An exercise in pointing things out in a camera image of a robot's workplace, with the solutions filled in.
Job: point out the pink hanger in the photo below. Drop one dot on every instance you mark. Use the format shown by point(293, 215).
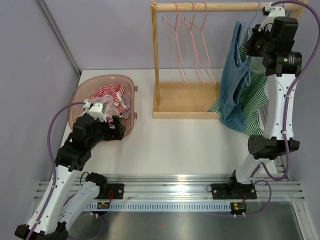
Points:
point(189, 27)
point(208, 67)
point(172, 36)

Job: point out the blue tank top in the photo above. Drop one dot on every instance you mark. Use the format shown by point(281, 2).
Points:
point(235, 73)

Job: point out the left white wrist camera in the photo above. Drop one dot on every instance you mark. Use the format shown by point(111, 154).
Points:
point(95, 109)

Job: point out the white slotted cable duct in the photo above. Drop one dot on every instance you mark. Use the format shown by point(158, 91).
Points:
point(159, 207)

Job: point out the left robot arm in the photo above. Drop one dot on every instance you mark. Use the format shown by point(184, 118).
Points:
point(56, 212)

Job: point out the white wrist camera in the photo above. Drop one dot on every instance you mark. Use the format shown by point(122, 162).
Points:
point(271, 12)
point(95, 109)

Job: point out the pink plastic basin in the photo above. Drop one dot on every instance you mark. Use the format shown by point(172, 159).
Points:
point(86, 89)

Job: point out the wooden clothes rack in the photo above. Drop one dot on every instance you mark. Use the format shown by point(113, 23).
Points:
point(188, 101)

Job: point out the lilac tank top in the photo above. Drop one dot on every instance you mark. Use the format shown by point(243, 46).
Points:
point(127, 102)

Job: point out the red white striped tank top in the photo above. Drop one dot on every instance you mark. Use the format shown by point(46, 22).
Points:
point(112, 96)

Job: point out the aluminium mounting rail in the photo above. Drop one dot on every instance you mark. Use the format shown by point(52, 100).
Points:
point(195, 187)

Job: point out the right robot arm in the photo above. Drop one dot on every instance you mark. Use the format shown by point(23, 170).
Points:
point(273, 42)

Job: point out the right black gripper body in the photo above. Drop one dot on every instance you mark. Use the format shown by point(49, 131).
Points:
point(256, 37)

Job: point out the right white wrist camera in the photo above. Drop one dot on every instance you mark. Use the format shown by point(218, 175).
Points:
point(271, 12)

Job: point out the green white striped tank top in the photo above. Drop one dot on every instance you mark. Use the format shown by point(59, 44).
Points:
point(252, 98)

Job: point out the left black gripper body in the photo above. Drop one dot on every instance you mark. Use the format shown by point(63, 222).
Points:
point(103, 132)

